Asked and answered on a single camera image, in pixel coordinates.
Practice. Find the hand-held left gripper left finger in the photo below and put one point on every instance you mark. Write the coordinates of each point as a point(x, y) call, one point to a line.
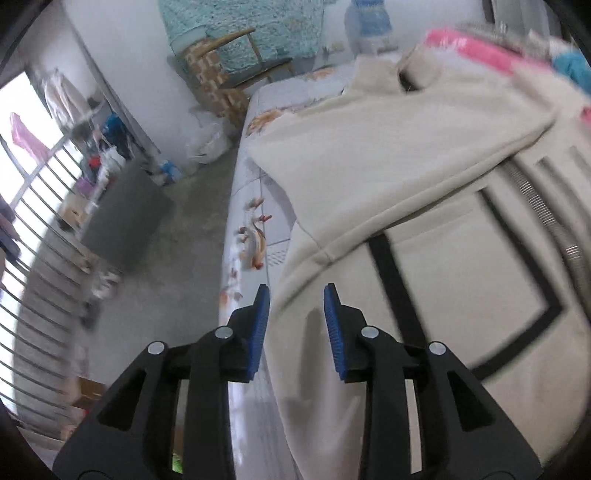
point(258, 332)

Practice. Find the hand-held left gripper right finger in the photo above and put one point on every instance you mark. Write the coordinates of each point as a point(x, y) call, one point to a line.
point(333, 332)

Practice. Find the cream jacket with black stripes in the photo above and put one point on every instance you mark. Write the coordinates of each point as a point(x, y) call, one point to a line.
point(392, 161)

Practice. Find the dark grey board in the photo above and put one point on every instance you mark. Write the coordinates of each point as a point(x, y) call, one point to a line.
point(122, 217)

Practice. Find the blue plastic bag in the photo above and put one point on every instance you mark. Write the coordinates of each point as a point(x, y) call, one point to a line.
point(170, 170)

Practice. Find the white plastic bag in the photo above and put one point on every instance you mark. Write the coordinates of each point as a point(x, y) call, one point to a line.
point(207, 143)

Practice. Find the metal railing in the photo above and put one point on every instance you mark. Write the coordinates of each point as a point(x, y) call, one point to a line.
point(41, 286)

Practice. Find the brown patterned chair cushion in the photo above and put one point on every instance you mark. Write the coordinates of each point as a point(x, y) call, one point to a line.
point(212, 78)

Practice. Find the wooden chair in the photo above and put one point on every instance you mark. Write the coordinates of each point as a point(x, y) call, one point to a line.
point(258, 69)

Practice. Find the pink hanging garment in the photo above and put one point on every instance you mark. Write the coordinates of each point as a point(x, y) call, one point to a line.
point(27, 136)

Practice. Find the white hanging garment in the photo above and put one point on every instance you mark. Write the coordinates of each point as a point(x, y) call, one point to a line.
point(64, 97)

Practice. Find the water dispenser with blue bottle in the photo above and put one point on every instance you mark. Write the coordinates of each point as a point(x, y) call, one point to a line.
point(371, 23)

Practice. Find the pink floral blanket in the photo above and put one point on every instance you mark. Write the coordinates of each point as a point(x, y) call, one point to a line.
point(471, 48)

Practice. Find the grey fluffy blanket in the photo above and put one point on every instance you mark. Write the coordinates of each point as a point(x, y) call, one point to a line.
point(512, 37)

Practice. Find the blue printed cloth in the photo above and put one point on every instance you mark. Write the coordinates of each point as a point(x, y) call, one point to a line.
point(572, 67)

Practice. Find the teal patterned wall cloth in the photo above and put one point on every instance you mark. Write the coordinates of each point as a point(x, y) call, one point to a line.
point(277, 27)

